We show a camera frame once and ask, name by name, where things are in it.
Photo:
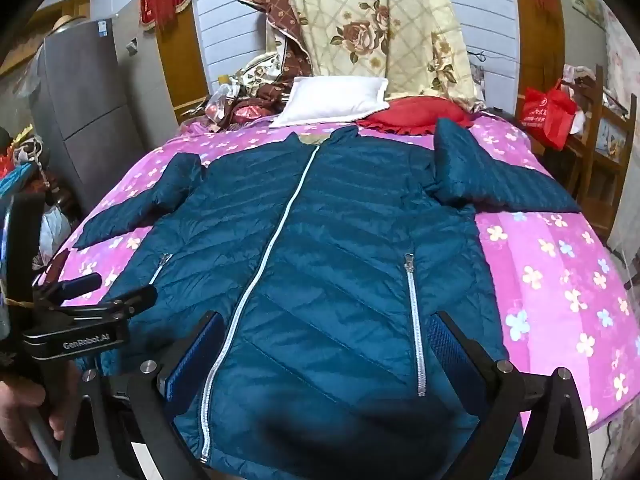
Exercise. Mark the colourful cloth pile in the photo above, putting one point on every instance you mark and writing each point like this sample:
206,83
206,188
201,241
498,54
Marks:
20,160

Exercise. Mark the pale floral mattress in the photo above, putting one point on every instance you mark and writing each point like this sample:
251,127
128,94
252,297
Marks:
622,110

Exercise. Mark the clear plastic bottle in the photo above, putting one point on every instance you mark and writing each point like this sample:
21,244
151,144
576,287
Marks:
220,100

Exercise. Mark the grey refrigerator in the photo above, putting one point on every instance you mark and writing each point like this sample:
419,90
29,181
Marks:
85,110

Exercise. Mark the pink floral bed sheet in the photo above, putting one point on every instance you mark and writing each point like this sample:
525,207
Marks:
550,285

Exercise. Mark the framed wall picture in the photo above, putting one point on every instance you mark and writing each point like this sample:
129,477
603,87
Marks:
585,2

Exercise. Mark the red fringed cushion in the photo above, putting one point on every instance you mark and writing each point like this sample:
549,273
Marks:
415,115

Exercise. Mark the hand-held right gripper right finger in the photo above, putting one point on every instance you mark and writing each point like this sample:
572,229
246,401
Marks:
452,355

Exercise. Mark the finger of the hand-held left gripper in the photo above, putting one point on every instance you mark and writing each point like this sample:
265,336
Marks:
75,285
135,299

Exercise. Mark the teal down jacket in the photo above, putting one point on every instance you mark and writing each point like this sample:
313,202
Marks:
325,235

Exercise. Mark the brown floral blanket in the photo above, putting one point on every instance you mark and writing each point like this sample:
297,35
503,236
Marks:
285,35

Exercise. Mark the straw hat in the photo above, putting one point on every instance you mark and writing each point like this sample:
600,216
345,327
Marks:
64,21

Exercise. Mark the beige floral quilt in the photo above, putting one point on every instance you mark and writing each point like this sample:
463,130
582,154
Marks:
380,20

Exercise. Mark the red snack packet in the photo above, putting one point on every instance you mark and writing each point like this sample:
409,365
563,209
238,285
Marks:
252,112

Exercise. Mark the wooden chair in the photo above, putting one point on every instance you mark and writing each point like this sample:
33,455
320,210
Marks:
595,160

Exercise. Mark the red shopping bag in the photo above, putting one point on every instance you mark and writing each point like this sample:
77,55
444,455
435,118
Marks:
547,115

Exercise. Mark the white plastic bag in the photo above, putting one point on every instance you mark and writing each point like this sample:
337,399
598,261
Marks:
52,232

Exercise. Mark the white pillow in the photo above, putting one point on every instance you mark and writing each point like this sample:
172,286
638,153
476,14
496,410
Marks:
335,100

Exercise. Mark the person's left hand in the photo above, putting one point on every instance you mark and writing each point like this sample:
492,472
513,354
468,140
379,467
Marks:
15,420

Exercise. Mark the wooden post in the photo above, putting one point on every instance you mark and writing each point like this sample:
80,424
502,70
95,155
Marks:
540,45
182,45

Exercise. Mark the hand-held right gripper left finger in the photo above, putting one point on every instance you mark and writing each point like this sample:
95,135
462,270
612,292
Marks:
196,355

